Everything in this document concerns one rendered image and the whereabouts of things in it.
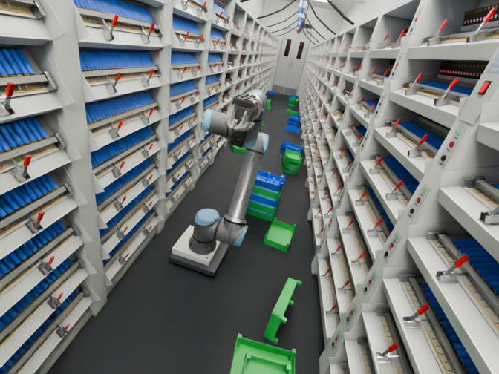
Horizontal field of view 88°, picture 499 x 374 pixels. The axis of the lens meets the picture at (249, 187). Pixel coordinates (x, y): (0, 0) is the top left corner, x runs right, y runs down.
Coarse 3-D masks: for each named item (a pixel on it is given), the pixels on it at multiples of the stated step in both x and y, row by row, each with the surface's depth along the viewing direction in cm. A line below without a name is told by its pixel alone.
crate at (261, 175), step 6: (258, 174) 241; (264, 174) 240; (270, 174) 238; (258, 180) 222; (264, 180) 233; (270, 180) 235; (276, 180) 238; (282, 180) 237; (264, 186) 223; (270, 186) 221; (276, 186) 219; (282, 186) 226
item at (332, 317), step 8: (320, 256) 180; (328, 256) 179; (320, 264) 177; (328, 264) 174; (320, 272) 170; (328, 272) 169; (328, 280) 163; (328, 288) 158; (328, 296) 153; (328, 304) 148; (336, 304) 147; (328, 312) 141; (336, 312) 140; (328, 320) 139; (336, 320) 138; (328, 328) 135; (328, 336) 131
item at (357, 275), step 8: (344, 208) 160; (352, 208) 159; (344, 216) 161; (344, 224) 154; (352, 224) 152; (352, 232) 146; (344, 240) 141; (352, 240) 140; (344, 248) 141; (352, 248) 135; (360, 248) 133; (352, 256) 129; (352, 272) 120; (360, 272) 119; (352, 280) 121; (360, 280) 115
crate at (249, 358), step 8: (248, 352) 114; (248, 360) 116; (256, 360) 119; (264, 360) 117; (248, 368) 117; (256, 368) 117; (264, 368) 117; (272, 368) 118; (280, 368) 118; (288, 368) 112
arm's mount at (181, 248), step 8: (184, 232) 184; (192, 232) 186; (184, 240) 178; (216, 240) 184; (176, 248) 170; (184, 248) 172; (216, 248) 178; (184, 256) 170; (192, 256) 168; (200, 256) 169; (208, 256) 170; (208, 264) 168
